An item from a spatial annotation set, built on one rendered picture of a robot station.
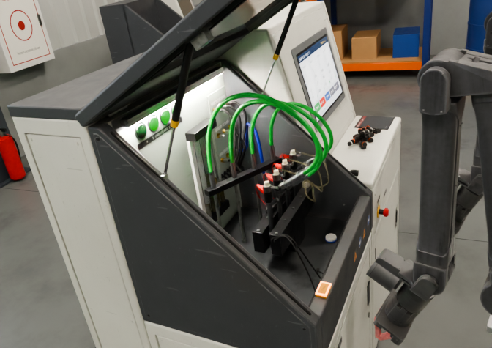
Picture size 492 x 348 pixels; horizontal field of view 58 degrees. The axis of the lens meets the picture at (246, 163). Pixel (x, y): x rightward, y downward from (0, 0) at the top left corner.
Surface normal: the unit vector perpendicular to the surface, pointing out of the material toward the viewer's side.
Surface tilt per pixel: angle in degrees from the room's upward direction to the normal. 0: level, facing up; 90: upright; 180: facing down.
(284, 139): 90
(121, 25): 90
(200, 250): 90
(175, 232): 90
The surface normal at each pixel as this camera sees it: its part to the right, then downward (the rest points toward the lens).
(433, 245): -0.57, 0.25
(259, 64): -0.43, 0.43
